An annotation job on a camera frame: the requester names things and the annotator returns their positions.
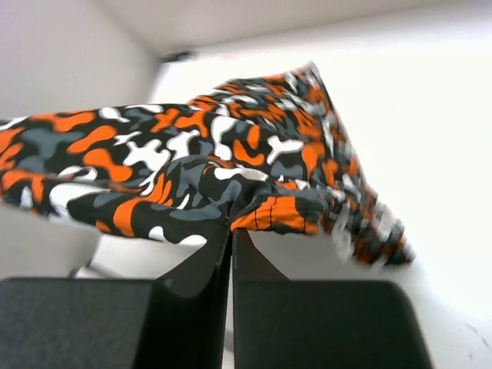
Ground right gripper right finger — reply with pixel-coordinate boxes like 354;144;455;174
232;230;432;369

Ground orange camouflage shorts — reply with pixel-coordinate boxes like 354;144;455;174
1;64;414;265

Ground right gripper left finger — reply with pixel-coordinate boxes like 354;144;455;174
1;224;231;368

